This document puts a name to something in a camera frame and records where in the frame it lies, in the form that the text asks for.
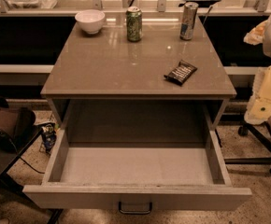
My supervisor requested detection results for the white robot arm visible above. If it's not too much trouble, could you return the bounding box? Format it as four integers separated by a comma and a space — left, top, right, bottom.
244, 15, 271, 125

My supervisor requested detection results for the white ceramic bowl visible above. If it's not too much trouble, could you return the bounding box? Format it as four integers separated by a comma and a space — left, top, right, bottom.
75, 9, 106, 35

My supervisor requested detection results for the green soda can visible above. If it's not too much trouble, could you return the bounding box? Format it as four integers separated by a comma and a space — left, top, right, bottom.
126, 7, 142, 42

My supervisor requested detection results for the open grey top drawer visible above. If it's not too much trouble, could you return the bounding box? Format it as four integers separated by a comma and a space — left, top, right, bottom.
21, 105, 253, 212

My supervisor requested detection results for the dark brown bag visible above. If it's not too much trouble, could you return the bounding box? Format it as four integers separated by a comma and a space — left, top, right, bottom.
0, 97, 36, 152

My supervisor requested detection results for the silver blue energy drink can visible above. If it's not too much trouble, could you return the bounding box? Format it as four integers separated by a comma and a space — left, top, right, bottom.
179, 2, 199, 40

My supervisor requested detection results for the dark rxbar chocolate wrapper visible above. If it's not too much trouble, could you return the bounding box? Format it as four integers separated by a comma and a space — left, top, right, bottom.
164, 60, 197, 86

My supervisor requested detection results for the black cable on floor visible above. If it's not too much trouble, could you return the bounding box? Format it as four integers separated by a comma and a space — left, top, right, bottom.
10, 140, 46, 175

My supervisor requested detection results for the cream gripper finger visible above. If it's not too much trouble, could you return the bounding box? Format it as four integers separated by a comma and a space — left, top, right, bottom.
244, 65, 271, 125
243, 21, 267, 45

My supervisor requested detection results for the black metal drawer handle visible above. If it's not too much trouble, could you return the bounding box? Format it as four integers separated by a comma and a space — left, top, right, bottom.
118, 202, 153, 216

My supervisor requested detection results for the grey cabinet with glossy top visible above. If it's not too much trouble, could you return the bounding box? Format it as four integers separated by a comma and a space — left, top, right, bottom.
42, 20, 235, 132

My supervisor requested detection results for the black side table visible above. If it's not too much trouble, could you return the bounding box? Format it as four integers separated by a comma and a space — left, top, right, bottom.
0, 124, 64, 224

